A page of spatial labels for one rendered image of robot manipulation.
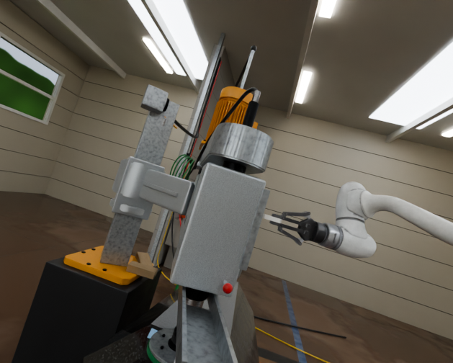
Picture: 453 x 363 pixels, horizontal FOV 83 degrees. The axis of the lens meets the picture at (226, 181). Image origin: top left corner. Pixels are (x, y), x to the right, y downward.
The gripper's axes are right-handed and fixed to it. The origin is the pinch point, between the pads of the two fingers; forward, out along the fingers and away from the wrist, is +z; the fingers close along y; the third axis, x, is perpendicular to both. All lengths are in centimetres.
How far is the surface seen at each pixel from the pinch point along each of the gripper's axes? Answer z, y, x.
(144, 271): 41, 64, 99
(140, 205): 58, 22, 105
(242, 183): 14.4, -8.6, -2.9
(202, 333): 16.3, 34.5, -18.6
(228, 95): 24, -61, 64
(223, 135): 25.3, -22.1, -2.1
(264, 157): 9.6, -19.5, -3.0
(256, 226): 5.8, 4.0, -3.9
